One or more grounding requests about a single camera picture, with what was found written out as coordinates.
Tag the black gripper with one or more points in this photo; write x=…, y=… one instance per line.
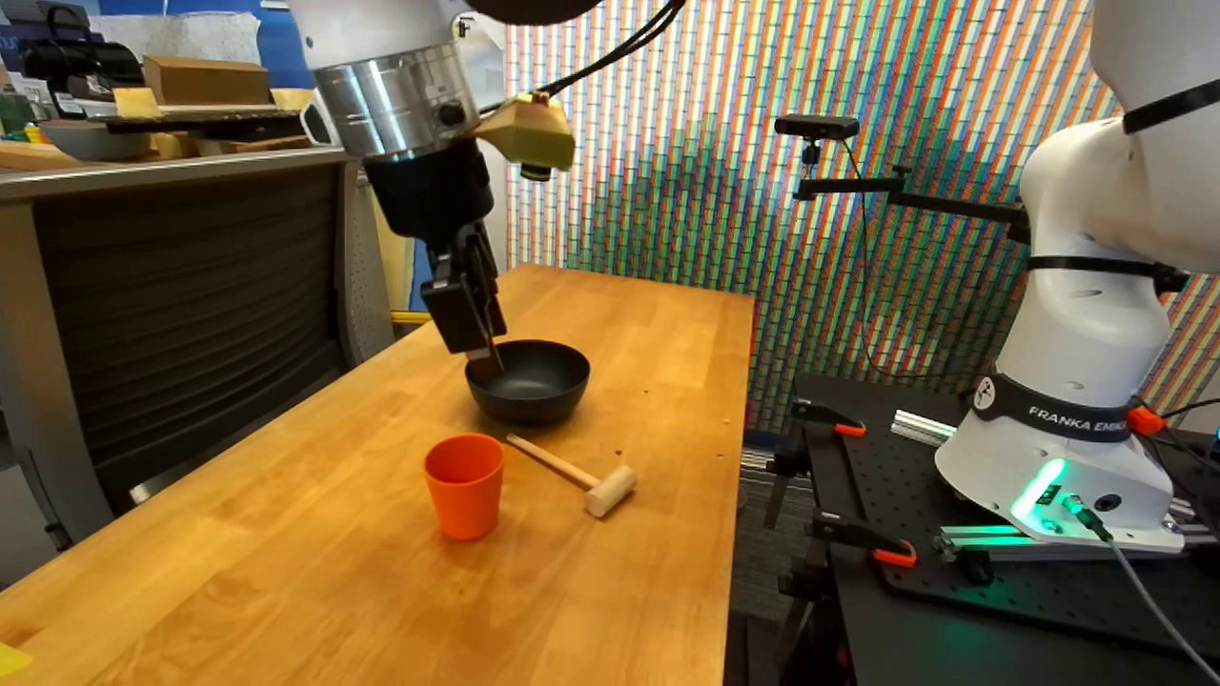
x=425, y=192

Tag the orange plastic cup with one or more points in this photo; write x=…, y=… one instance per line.
x=463, y=491

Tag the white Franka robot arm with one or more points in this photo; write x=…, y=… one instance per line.
x=1092, y=331

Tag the black bowl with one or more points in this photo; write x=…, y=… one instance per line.
x=529, y=381

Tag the small wooden mallet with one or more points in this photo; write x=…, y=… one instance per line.
x=608, y=491

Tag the grey desk with dark panel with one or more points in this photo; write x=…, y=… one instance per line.
x=177, y=317

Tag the wooden box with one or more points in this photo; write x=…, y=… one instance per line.
x=208, y=83

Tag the black equipment on shelf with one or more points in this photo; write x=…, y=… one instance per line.
x=77, y=60

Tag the short aluminium bar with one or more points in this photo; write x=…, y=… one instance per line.
x=922, y=427

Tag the yellow tape piece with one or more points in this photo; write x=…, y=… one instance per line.
x=12, y=662

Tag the yellow-green wrist camera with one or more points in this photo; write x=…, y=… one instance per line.
x=533, y=135

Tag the black camera on stand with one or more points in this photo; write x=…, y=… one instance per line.
x=819, y=126

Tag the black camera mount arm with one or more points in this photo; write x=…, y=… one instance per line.
x=916, y=195

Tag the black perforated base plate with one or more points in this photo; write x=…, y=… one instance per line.
x=916, y=623

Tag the metal rail with green light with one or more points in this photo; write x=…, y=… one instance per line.
x=1092, y=542

